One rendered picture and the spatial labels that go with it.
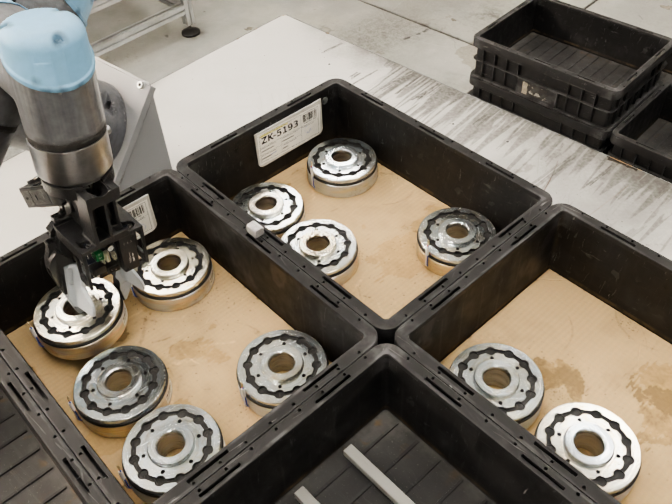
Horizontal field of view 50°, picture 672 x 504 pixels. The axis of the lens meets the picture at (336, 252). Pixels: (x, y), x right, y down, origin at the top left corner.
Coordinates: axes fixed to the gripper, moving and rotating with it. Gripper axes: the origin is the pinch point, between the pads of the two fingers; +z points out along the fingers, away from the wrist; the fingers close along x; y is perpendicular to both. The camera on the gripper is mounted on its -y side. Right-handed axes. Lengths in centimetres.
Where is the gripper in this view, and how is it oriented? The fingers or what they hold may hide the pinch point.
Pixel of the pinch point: (101, 296)
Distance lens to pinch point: 92.0
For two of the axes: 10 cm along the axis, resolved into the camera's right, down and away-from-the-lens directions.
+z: -0.3, 7.5, 6.6
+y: 6.8, 5.0, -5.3
